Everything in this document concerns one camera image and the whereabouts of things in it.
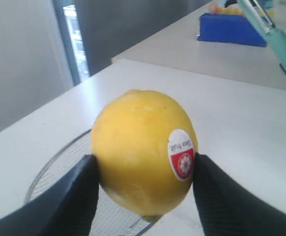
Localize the yellow lemon with sticker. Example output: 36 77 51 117
90 89 198 221

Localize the teal handled peeler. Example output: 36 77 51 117
237 0 286 74

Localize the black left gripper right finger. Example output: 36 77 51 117
193 153 286 236

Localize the oval wire mesh basket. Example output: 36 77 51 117
25 130 159 236

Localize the white side table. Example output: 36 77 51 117
112 4 286 90

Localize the brown egg left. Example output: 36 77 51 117
209 2 219 14

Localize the blue box on far table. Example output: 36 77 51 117
197 13 267 47

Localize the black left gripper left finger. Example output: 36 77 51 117
0 155 99 236

